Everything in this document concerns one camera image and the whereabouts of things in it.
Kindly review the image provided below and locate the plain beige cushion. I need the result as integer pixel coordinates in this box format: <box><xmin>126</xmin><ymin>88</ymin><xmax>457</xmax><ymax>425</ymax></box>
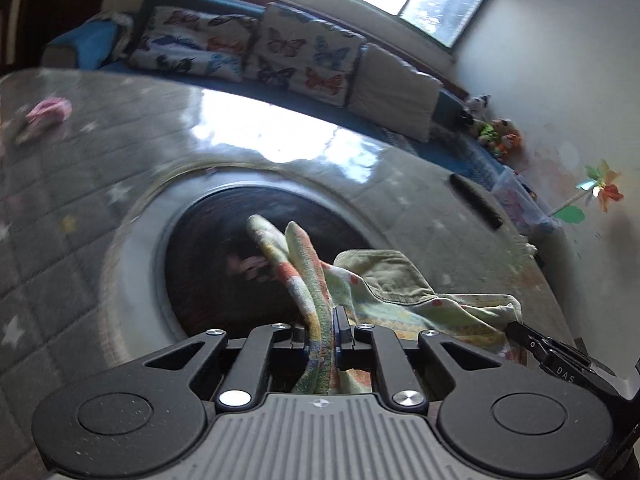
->
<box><xmin>347</xmin><ymin>42</ymin><xmax>443</xmax><ymax>143</ymax></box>

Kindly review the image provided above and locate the orange plush toy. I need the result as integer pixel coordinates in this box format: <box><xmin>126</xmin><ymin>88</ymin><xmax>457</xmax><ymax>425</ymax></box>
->
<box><xmin>495</xmin><ymin>127</ymin><xmax>522</xmax><ymax>158</ymax></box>

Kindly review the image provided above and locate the clear plastic storage box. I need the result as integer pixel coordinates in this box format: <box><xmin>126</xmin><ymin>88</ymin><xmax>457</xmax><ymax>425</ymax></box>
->
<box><xmin>492</xmin><ymin>165</ymin><xmax>558</xmax><ymax>236</ymax></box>

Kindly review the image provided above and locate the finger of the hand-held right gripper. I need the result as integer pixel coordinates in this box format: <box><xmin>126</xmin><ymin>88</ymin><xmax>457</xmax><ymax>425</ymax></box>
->
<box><xmin>505</xmin><ymin>321</ymin><xmax>617</xmax><ymax>386</ymax></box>

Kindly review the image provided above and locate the window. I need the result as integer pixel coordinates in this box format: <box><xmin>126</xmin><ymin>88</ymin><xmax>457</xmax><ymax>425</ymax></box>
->
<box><xmin>222</xmin><ymin>0</ymin><xmax>511</xmax><ymax>53</ymax></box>

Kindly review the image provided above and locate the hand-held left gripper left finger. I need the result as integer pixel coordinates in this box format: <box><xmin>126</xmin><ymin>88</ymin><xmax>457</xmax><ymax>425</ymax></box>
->
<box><xmin>142</xmin><ymin>323</ymin><xmax>308</xmax><ymax>409</ymax></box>

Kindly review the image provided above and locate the colourful pinwheel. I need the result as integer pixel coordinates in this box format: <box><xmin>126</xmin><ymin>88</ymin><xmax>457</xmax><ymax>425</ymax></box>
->
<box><xmin>550</xmin><ymin>160</ymin><xmax>625</xmax><ymax>223</ymax></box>

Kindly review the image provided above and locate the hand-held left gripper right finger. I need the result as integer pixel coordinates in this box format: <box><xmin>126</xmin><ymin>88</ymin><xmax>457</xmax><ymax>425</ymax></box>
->
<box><xmin>332</xmin><ymin>305</ymin><xmax>508</xmax><ymax>409</ymax></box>

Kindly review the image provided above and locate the upright butterfly print cushion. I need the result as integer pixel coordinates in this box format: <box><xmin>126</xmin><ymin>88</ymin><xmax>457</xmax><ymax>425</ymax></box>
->
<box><xmin>245</xmin><ymin>2</ymin><xmax>366</xmax><ymax>108</ymax></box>

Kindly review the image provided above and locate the round black built-in cooktop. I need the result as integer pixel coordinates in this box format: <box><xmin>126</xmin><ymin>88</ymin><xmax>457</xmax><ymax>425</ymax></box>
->
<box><xmin>164</xmin><ymin>186</ymin><xmax>388</xmax><ymax>343</ymax></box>

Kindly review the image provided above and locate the grey cloth on sofa arm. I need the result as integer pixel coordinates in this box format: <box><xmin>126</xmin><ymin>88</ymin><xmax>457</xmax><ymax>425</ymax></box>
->
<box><xmin>82</xmin><ymin>10</ymin><xmax>136</xmax><ymax>58</ymax></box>

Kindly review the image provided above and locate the black remote control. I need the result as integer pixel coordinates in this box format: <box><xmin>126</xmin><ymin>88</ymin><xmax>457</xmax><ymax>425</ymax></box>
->
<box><xmin>449</xmin><ymin>172</ymin><xmax>505</xmax><ymax>231</ymax></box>

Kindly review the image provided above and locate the patterned children's jacket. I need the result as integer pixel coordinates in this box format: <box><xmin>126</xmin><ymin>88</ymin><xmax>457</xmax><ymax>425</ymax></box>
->
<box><xmin>246</xmin><ymin>214</ymin><xmax>526</xmax><ymax>396</ymax></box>

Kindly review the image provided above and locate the dark wooden door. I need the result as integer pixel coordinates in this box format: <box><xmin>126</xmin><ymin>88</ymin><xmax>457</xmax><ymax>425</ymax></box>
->
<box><xmin>0</xmin><ymin>0</ymin><xmax>108</xmax><ymax>76</ymax></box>

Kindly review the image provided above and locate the flat butterfly print cushion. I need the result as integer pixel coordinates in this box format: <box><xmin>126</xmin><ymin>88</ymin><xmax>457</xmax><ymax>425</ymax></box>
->
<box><xmin>127</xmin><ymin>5</ymin><xmax>258</xmax><ymax>81</ymax></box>

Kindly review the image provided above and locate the grey quilted table cover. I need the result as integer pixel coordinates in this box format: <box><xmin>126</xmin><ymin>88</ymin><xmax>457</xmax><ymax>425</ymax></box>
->
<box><xmin>0</xmin><ymin>67</ymin><xmax>586</xmax><ymax>480</ymax></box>

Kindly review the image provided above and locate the small pink cloth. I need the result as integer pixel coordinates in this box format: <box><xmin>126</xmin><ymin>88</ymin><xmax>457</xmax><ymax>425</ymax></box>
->
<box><xmin>26</xmin><ymin>99</ymin><xmax>72</xmax><ymax>126</ymax></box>

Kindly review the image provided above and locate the black and white plush toy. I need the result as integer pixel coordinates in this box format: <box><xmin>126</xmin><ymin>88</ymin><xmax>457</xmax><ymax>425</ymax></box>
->
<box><xmin>462</xmin><ymin>94</ymin><xmax>491</xmax><ymax>123</ymax></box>

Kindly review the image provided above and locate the blue sofa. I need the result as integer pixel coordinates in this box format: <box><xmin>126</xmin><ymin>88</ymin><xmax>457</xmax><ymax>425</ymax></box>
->
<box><xmin>40</xmin><ymin>0</ymin><xmax>506</xmax><ymax>176</ymax></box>

